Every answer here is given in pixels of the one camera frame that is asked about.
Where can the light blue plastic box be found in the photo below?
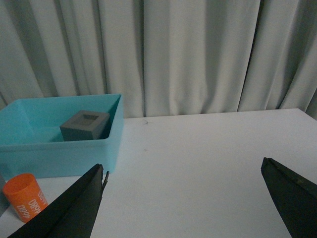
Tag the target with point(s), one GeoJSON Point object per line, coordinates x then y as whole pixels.
{"type": "Point", "coordinates": [31, 140]}

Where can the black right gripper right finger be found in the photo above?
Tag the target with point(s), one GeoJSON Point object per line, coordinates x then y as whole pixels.
{"type": "Point", "coordinates": [294, 196]}

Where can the white pleated curtain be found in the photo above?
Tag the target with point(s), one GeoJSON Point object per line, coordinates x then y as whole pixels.
{"type": "Point", "coordinates": [165, 57]}

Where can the gray cube with square hole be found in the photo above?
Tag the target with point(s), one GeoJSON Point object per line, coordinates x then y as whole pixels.
{"type": "Point", "coordinates": [86, 125]}

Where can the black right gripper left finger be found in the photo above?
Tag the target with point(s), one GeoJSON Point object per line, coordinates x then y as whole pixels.
{"type": "Point", "coordinates": [73, 213]}

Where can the orange cylinder with white text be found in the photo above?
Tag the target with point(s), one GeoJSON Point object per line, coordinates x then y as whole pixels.
{"type": "Point", "coordinates": [25, 195]}

